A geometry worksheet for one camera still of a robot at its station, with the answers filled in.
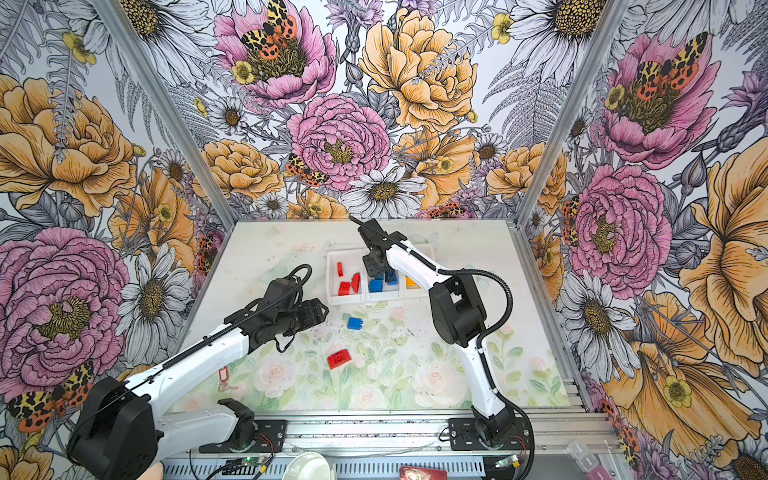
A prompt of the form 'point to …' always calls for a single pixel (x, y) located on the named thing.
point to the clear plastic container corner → (584, 459)
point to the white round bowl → (307, 466)
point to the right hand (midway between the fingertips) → (380, 271)
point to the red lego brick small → (340, 269)
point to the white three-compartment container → (348, 281)
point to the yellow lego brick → (411, 284)
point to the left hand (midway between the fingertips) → (317, 322)
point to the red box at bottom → (416, 473)
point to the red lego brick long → (356, 281)
